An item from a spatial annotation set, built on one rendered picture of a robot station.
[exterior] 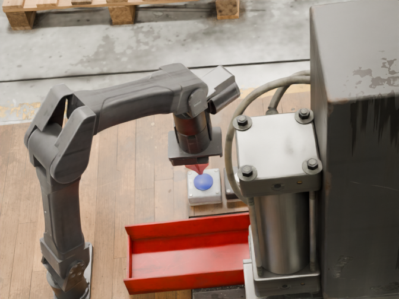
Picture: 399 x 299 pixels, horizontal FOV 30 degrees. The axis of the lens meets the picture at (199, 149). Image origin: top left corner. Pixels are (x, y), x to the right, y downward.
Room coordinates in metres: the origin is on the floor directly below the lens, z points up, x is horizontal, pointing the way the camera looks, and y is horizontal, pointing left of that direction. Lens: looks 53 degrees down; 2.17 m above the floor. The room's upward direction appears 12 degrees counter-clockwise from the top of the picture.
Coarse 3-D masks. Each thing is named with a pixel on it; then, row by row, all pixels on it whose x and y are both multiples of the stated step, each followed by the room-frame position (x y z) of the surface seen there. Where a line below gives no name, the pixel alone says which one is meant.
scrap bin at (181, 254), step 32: (160, 224) 0.77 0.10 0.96; (192, 224) 0.76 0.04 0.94; (224, 224) 0.76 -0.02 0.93; (128, 256) 0.73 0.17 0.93; (160, 256) 0.73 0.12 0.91; (192, 256) 0.72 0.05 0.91; (224, 256) 0.70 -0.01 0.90; (128, 288) 0.66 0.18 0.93; (160, 288) 0.66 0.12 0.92; (192, 288) 0.65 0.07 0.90
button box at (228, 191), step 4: (224, 168) 0.89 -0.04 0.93; (236, 168) 0.88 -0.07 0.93; (224, 172) 0.88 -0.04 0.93; (236, 172) 0.87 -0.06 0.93; (224, 176) 0.87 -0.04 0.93; (224, 180) 0.86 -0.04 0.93; (224, 184) 0.85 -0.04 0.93; (228, 184) 0.85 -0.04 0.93; (228, 188) 0.84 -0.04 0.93; (228, 192) 0.83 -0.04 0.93; (232, 192) 0.83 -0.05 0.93; (228, 196) 0.83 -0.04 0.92; (232, 196) 0.82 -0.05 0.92; (236, 196) 0.82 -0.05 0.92; (228, 200) 0.83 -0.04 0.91; (232, 200) 0.83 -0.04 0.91; (236, 200) 0.82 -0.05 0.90; (240, 200) 0.82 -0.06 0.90
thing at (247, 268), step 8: (248, 240) 0.59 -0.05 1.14; (248, 264) 0.53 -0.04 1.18; (248, 272) 0.51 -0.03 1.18; (248, 280) 0.50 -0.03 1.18; (248, 288) 0.49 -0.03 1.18; (248, 296) 0.48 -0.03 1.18; (272, 296) 0.47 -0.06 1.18; (280, 296) 0.47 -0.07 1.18; (288, 296) 0.46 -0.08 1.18; (296, 296) 0.46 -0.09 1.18; (304, 296) 0.46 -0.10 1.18; (312, 296) 0.46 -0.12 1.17; (320, 296) 0.46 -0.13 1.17
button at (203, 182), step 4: (196, 176) 0.88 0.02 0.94; (200, 176) 0.88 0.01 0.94; (204, 176) 0.87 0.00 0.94; (208, 176) 0.87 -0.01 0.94; (196, 180) 0.87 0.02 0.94; (200, 180) 0.87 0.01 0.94; (204, 180) 0.86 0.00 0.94; (208, 180) 0.86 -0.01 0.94; (212, 180) 0.86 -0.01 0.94; (196, 184) 0.86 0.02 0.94; (200, 184) 0.86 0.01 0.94; (204, 184) 0.86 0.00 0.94; (208, 184) 0.85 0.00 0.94; (212, 184) 0.85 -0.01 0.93; (200, 188) 0.85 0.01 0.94; (204, 188) 0.85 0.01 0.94; (208, 188) 0.85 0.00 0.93
